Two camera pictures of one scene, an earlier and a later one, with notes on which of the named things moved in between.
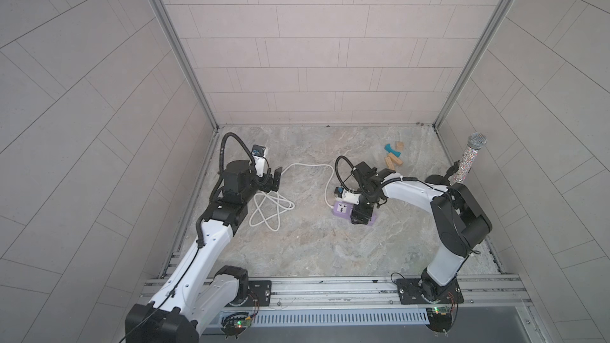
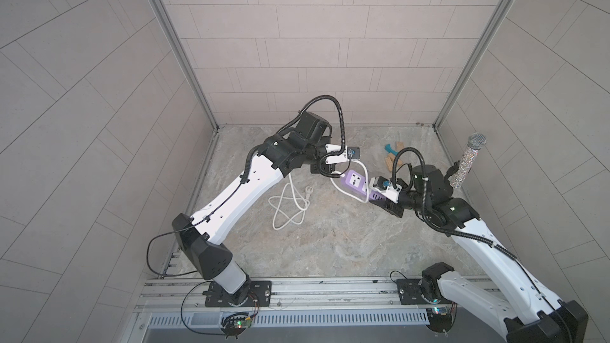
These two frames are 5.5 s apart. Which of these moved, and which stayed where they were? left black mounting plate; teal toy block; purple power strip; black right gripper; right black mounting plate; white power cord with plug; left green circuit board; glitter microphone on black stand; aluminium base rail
Moved: white power cord with plug; purple power strip; black right gripper
Stayed: right black mounting plate; left black mounting plate; teal toy block; left green circuit board; glitter microphone on black stand; aluminium base rail
